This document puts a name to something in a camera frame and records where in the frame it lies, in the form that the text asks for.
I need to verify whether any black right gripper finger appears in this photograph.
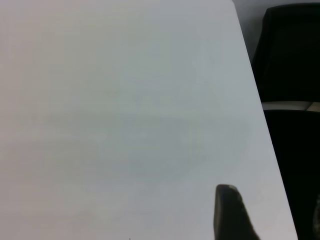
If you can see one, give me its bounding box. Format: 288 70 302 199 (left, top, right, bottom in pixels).
213 184 263 240

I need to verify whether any black office chair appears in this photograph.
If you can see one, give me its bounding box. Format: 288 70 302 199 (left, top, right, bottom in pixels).
251 2 320 240

